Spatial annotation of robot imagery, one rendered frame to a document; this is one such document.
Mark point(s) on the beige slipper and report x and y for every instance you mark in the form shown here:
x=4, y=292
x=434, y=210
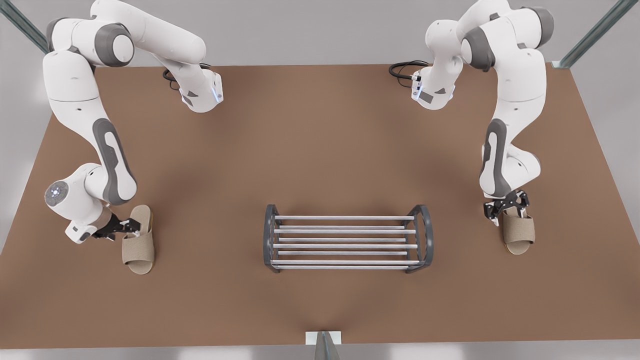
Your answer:
x=518, y=230
x=138, y=243

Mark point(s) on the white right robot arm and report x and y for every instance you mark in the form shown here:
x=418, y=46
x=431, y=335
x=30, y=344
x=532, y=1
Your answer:
x=70, y=85

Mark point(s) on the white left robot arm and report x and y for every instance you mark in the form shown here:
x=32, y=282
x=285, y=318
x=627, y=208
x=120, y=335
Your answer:
x=520, y=80

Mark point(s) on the grey metal shoe rack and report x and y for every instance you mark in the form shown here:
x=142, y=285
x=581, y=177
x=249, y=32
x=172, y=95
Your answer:
x=348, y=240

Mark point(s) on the silver frame post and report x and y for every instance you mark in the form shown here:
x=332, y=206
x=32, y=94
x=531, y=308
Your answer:
x=24, y=25
x=324, y=345
x=592, y=35

